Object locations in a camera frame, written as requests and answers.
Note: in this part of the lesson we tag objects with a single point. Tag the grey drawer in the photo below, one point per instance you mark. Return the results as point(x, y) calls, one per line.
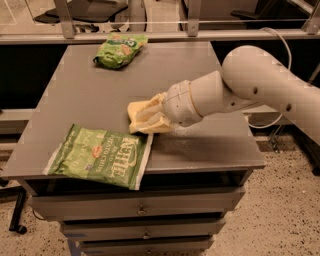
point(143, 229)
point(146, 246)
point(136, 204)

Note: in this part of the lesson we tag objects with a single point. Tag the green snack bag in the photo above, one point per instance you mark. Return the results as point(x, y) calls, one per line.
point(119, 50)

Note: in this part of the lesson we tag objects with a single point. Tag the black office chair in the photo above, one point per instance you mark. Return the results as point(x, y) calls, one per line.
point(97, 11)

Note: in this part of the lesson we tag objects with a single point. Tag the metal railing frame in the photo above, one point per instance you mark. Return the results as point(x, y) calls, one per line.
point(17, 26)

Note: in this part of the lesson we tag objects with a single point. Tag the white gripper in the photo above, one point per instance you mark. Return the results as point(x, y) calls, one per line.
point(179, 104)

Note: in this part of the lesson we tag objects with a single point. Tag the bottom grey drawer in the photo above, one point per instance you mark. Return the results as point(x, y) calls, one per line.
point(146, 246)

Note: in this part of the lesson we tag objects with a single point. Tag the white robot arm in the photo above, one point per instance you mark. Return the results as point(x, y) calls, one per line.
point(249, 76)

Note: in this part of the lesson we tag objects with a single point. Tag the black chair base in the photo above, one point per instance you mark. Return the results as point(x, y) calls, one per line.
point(20, 194)

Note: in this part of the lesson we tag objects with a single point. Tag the yellow sponge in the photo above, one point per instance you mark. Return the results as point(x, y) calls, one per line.
point(132, 109)

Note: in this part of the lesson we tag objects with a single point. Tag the top grey drawer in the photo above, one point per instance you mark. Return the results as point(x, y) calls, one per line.
point(136, 204)

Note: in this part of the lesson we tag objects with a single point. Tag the green Kettle jalapeno chip bag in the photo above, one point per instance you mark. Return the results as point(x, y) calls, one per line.
point(102, 156)

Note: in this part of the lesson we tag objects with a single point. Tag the middle grey drawer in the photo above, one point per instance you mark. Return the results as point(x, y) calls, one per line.
point(143, 229)

